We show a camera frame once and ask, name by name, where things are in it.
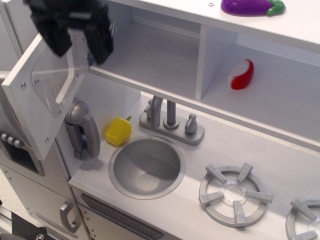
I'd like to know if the grey toy faucet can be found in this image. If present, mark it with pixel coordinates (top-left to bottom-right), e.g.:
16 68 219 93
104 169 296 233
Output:
139 96 205 146

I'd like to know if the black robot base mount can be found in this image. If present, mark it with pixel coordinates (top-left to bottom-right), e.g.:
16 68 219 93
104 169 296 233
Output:
0 201 48 240

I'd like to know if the grey stove burner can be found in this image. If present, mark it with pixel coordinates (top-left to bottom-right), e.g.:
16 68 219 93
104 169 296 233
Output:
285 198 320 240
198 163 273 228

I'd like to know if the red white toy radish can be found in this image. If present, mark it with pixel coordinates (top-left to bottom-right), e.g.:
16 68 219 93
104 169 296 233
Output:
227 59 255 90

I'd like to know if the grey ice dispenser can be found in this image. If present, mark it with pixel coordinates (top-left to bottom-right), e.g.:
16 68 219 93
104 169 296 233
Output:
0 130 45 177

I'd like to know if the yellow toy bell pepper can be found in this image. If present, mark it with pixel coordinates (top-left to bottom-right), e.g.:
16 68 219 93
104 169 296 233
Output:
104 116 132 146

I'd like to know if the grey oven vent panel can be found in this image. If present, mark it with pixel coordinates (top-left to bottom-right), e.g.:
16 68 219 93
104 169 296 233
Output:
81 194 164 240

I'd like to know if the round metal sink bowl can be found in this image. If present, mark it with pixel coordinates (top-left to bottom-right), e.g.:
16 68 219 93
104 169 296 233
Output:
108 136 186 200

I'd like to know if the purple toy eggplant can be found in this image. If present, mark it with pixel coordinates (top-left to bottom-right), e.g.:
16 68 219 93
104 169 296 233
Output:
220 0 286 17

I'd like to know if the grey toy telephone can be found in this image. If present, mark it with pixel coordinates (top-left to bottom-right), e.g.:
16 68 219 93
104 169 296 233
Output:
64 99 100 162

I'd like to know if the white toy microwave door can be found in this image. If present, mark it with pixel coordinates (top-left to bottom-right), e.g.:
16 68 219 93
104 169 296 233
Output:
2 29 89 161

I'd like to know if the grey lower fridge handle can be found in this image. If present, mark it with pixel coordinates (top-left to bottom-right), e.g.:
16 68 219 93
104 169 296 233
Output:
59 201 80 234

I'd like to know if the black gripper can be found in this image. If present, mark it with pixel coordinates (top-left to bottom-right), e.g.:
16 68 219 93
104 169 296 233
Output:
23 0 115 65

